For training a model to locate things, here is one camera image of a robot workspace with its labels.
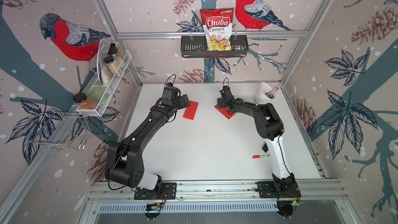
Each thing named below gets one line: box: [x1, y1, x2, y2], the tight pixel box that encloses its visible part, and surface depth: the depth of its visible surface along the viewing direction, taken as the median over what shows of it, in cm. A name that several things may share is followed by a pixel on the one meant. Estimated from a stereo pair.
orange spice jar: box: [76, 96, 97, 110], surface depth 64 cm
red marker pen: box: [252, 154, 271, 160], surface depth 85 cm
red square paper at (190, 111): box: [182, 100, 199, 121], surface depth 106 cm
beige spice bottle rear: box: [107, 43, 126, 62], surface depth 85 cm
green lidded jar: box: [83, 81, 108, 104], surface depth 70 cm
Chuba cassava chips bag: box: [199, 7, 235, 51], surface depth 83 cm
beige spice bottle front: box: [103, 56, 122, 77], surface depth 78 cm
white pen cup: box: [254, 81, 276, 105], surface depth 102 cm
